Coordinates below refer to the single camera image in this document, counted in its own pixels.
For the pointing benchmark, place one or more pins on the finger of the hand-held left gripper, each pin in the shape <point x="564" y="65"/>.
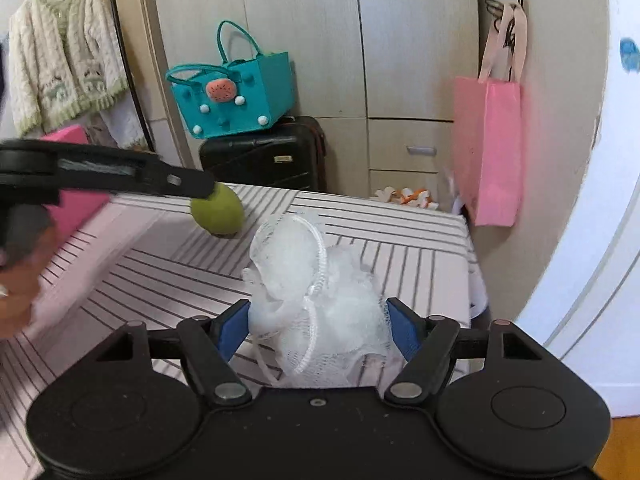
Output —
<point x="150" y="177"/>

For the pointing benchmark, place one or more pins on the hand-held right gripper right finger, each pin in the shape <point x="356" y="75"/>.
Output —
<point x="402" y="327"/>

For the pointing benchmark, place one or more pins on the white door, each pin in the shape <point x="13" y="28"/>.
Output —
<point x="600" y="210"/>

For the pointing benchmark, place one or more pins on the black suitcase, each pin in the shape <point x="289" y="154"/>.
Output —
<point x="250" y="160"/>

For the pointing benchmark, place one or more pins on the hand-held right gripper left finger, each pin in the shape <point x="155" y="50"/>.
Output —
<point x="235" y="327"/>

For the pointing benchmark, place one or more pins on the white mesh bath pouf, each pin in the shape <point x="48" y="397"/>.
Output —
<point x="300" y="310"/>

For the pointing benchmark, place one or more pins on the green pear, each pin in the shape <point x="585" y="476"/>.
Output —
<point x="222" y="215"/>

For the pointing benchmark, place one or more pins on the pink cardboard box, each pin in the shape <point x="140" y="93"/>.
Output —
<point x="75" y="215"/>

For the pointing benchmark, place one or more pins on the pink gift bag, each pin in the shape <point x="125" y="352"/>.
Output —
<point x="490" y="160"/>

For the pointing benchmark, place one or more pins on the beige wardrobe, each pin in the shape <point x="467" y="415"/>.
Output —
<point x="300" y="35"/>

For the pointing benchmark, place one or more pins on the pink striped tablecloth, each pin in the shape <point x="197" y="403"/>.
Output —
<point x="400" y="250"/>

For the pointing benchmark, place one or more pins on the white fleece pants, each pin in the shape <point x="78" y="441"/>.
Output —
<point x="127" y="125"/>

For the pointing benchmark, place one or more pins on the teal felt tote bag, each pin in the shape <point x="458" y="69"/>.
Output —
<point x="260" y="90"/>

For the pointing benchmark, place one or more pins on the blue door sticker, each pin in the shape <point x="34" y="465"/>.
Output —
<point x="630" y="55"/>

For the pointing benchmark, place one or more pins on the person's left hand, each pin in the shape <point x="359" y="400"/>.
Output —
<point x="20" y="300"/>

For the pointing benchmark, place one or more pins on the cream knit cardigan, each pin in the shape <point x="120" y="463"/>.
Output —
<point x="60" y="60"/>

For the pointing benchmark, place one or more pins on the orange white slippers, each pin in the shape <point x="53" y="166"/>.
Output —
<point x="405" y="197"/>

